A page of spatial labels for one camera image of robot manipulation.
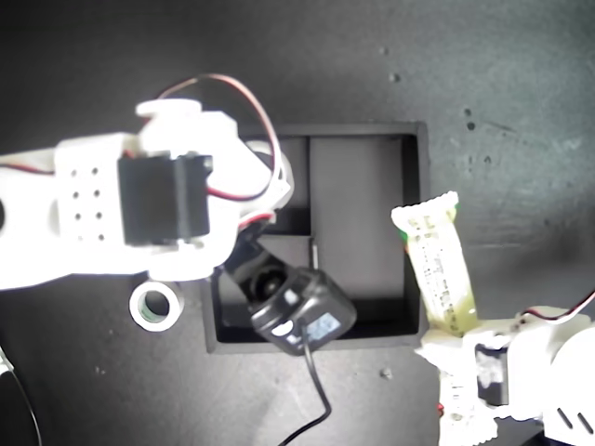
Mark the snack bar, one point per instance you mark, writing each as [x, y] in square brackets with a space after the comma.
[441, 269]

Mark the small white tape roll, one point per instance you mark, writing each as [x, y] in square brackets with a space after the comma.
[160, 325]

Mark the black tray with wells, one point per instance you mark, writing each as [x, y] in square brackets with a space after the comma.
[358, 209]

